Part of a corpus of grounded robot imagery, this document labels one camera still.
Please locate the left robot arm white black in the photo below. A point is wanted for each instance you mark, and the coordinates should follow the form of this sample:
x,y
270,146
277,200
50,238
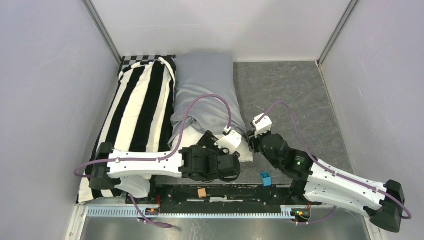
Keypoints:
x,y
126,171

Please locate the blue small box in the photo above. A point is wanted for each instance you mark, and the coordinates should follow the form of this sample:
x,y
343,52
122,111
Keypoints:
x,y
266,178

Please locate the orange small cube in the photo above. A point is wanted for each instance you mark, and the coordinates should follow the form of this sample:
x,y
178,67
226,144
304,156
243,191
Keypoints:
x,y
202,193

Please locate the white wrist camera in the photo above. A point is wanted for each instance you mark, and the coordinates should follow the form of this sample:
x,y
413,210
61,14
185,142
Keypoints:
x,y
231,140
261,124

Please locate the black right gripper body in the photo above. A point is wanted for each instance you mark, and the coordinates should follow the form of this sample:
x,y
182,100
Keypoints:
x,y
256,145

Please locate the left aluminium corner post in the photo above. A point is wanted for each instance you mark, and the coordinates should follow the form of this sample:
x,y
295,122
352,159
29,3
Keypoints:
x,y
101,27

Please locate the checkerboard calibration board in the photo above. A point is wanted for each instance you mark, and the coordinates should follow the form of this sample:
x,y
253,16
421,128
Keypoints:
x,y
129,60

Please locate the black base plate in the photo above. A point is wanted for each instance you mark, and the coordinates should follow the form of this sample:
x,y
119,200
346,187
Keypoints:
x,y
221,199

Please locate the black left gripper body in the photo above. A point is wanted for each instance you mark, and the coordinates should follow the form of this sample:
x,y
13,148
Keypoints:
x,y
208,141

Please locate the grey pillowcase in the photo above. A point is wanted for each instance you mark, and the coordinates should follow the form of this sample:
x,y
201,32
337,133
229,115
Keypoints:
x,y
205,95

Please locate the aluminium corner post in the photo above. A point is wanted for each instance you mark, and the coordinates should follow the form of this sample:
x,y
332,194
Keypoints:
x,y
101,27
352,4

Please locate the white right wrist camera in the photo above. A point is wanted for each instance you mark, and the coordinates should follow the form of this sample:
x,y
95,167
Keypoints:
x,y
261,124

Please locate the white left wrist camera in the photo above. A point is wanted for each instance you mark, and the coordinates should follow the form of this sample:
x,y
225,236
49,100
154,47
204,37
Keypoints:
x,y
231,140

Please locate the black white striped pillow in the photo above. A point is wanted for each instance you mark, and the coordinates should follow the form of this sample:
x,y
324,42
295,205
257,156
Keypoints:
x,y
139,118

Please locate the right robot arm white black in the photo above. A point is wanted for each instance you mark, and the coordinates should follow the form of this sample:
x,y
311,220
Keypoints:
x,y
313,180

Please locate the right aluminium corner post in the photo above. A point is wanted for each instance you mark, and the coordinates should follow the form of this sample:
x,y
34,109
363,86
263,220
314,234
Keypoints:
x,y
352,4

